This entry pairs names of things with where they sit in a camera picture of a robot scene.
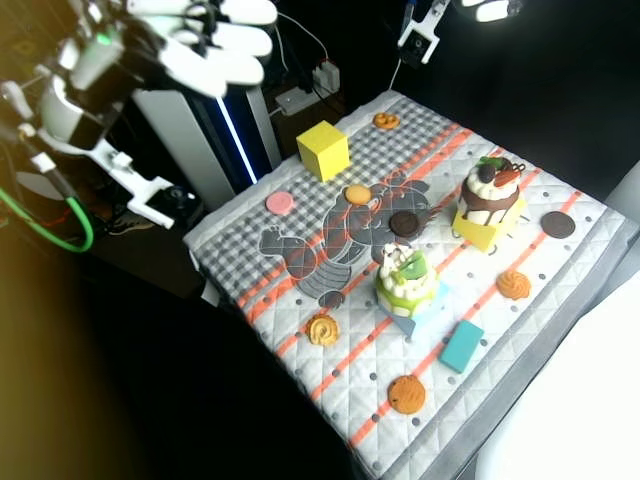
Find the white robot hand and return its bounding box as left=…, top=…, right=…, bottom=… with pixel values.
left=452, top=0, right=526, bottom=24
left=67, top=0, right=280, bottom=99

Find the chocolate strawberry toy cake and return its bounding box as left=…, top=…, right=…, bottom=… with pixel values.
left=458, top=155, right=527, bottom=227

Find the green kiwi toy cake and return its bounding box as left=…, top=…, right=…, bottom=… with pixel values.
left=374, top=243, right=441, bottom=317

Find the yellow textured sponge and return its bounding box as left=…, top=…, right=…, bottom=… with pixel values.
left=295, top=119, right=351, bottom=184

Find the smooth yellow cube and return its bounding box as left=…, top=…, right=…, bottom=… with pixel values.
left=451, top=197, right=527, bottom=254

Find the blue cube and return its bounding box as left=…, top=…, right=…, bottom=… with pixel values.
left=377, top=279, right=454, bottom=337

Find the white column with blue light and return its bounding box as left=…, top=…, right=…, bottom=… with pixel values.
left=132, top=84, right=281, bottom=201

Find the flat white box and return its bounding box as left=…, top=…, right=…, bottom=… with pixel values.
left=274, top=88, right=321, bottom=116

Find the white power adapter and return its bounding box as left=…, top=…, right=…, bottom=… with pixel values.
left=312, top=59, right=342, bottom=94

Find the pink sandwich cookie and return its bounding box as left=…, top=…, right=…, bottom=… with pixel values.
left=265, top=190, right=295, bottom=216

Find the chocolate sandwich cookie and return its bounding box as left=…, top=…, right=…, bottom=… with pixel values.
left=541, top=210, right=576, bottom=238
left=388, top=209, right=421, bottom=237

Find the orange rosette cookie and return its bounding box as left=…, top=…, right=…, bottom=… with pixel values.
left=496, top=269, right=532, bottom=301

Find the yellow swirl cookie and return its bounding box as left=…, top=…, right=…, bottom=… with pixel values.
left=305, top=313, right=341, bottom=346

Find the grey quilt with bear print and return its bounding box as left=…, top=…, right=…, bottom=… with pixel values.
left=182, top=89, right=640, bottom=480

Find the flat teal block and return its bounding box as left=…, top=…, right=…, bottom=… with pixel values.
left=438, top=319, right=485, bottom=374

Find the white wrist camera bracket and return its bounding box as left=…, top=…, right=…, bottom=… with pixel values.
left=89, top=139, right=201, bottom=230
left=397, top=0, right=451, bottom=69

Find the green cable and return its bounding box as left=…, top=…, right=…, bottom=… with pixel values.
left=0, top=187, right=96, bottom=254

